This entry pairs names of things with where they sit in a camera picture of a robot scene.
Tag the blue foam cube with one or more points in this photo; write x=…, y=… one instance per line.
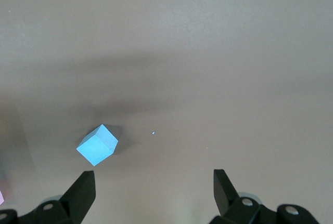
x=97, y=148

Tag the pink foam cube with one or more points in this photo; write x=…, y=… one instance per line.
x=1, y=198

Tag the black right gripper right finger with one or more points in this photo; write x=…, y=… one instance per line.
x=234, y=208

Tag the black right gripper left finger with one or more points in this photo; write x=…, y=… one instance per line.
x=75, y=200

